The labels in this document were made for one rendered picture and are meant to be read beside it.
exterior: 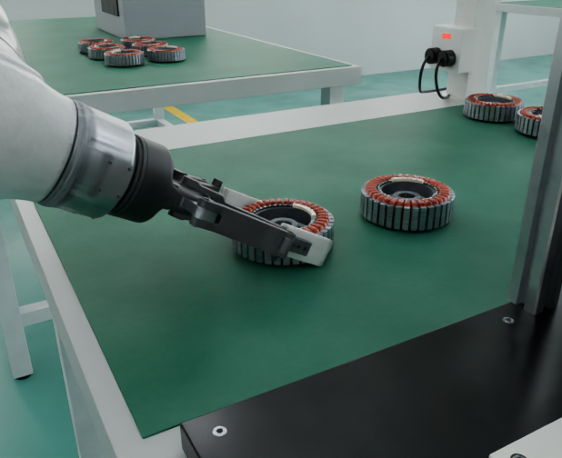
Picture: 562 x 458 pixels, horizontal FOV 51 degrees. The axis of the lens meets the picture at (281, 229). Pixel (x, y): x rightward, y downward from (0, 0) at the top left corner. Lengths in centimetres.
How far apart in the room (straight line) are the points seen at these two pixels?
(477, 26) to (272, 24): 393
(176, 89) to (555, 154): 116
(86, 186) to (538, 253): 37
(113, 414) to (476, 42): 110
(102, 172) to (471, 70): 100
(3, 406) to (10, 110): 133
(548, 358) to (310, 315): 20
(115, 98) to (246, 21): 367
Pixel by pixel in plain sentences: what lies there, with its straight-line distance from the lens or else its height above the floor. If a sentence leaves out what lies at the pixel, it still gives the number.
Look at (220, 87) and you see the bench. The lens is 158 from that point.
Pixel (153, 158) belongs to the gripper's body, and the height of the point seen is 89.
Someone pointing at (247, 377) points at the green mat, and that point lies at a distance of 47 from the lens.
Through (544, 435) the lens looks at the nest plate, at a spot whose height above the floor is 78.
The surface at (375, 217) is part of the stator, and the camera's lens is 71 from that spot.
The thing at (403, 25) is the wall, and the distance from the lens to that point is 601.
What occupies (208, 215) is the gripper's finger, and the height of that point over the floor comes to 84.
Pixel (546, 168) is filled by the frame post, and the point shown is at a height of 89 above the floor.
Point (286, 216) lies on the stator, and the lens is 68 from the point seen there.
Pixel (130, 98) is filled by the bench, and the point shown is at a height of 73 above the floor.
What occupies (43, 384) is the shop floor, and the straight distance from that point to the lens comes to 176.
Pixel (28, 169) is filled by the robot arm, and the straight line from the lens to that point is 47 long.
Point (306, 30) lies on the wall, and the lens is 538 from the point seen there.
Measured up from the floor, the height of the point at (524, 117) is 78.
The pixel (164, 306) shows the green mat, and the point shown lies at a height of 75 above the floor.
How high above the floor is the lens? 105
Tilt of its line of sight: 25 degrees down
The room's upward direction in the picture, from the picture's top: straight up
